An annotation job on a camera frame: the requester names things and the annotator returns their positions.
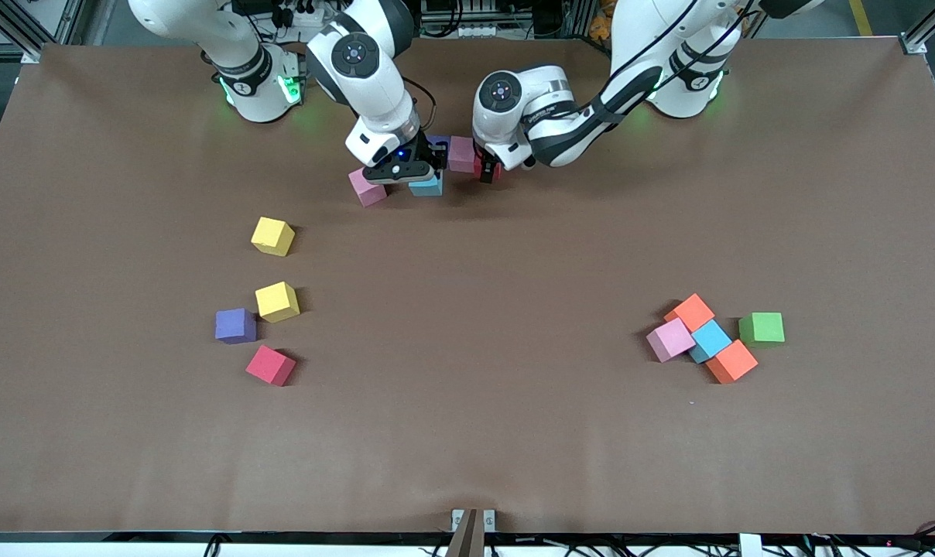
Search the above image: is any pink foam cube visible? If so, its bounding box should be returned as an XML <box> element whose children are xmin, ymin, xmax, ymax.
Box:
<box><xmin>348</xmin><ymin>166</ymin><xmax>388</xmax><ymax>208</ymax></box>
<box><xmin>447</xmin><ymin>136</ymin><xmax>478</xmax><ymax>173</ymax></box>
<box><xmin>646</xmin><ymin>317</ymin><xmax>697</xmax><ymax>363</ymax></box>

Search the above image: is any orange object pile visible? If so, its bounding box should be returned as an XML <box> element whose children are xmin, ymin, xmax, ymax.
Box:
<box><xmin>589</xmin><ymin>0</ymin><xmax>617</xmax><ymax>41</ymax></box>

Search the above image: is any yellow foam cube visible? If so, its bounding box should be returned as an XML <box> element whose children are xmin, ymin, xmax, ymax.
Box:
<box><xmin>250</xmin><ymin>216</ymin><xmax>296</xmax><ymax>258</ymax></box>
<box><xmin>254</xmin><ymin>281</ymin><xmax>301</xmax><ymax>323</ymax></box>

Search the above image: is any white power strip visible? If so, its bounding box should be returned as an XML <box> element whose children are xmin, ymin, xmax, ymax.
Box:
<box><xmin>255</xmin><ymin>0</ymin><xmax>344</xmax><ymax>44</ymax></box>

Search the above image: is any orange foam cube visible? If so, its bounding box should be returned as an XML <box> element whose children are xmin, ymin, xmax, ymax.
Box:
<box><xmin>663</xmin><ymin>292</ymin><xmax>716</xmax><ymax>333</ymax></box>
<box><xmin>705</xmin><ymin>339</ymin><xmax>759</xmax><ymax>385</ymax></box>

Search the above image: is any brown table mat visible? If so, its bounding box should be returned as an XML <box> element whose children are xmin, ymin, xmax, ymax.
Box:
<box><xmin>0</xmin><ymin>39</ymin><xmax>935</xmax><ymax>535</ymax></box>

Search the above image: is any green foam cube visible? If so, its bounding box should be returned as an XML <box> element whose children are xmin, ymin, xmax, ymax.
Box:
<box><xmin>738</xmin><ymin>312</ymin><xmax>786</xmax><ymax>345</ymax></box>

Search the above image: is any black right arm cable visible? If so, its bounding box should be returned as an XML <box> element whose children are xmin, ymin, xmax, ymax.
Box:
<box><xmin>400</xmin><ymin>76</ymin><xmax>438</xmax><ymax>134</ymax></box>

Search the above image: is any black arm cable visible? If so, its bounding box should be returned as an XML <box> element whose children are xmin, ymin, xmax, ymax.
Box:
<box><xmin>613</xmin><ymin>0</ymin><xmax>755</xmax><ymax>86</ymax></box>
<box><xmin>400</xmin><ymin>76</ymin><xmax>438</xmax><ymax>134</ymax></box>

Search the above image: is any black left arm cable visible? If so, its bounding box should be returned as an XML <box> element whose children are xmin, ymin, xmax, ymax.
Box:
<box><xmin>613</xmin><ymin>0</ymin><xmax>755</xmax><ymax>86</ymax></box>

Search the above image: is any small metal bracket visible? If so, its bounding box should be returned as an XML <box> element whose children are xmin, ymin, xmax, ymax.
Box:
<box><xmin>451</xmin><ymin>508</ymin><xmax>496</xmax><ymax>533</ymax></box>

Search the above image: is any brown post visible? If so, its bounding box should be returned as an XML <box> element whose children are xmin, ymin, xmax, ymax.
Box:
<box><xmin>444</xmin><ymin>508</ymin><xmax>478</xmax><ymax>557</ymax></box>

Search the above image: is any aluminium frame profile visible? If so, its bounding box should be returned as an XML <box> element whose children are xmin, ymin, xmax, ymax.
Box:
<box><xmin>0</xmin><ymin>0</ymin><xmax>89</xmax><ymax>63</ymax></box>
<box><xmin>901</xmin><ymin>0</ymin><xmax>935</xmax><ymax>55</ymax></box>

